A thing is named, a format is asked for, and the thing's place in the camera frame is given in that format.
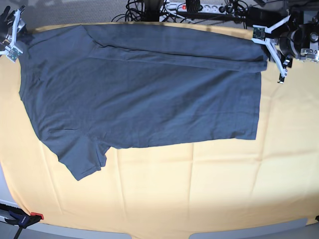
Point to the black centre stand post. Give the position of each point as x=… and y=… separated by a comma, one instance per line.
x=152, y=10

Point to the black power adapter brick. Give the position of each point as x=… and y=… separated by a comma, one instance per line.
x=259, y=16

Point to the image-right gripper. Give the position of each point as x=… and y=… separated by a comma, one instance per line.
x=289, y=44

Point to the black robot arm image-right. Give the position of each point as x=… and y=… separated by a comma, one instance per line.
x=301, y=39

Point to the white power strip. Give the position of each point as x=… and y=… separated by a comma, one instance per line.
x=204, y=8

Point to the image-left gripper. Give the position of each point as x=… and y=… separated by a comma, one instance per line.
x=6, y=23

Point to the grey blue T-shirt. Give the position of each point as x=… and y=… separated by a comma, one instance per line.
x=88, y=88

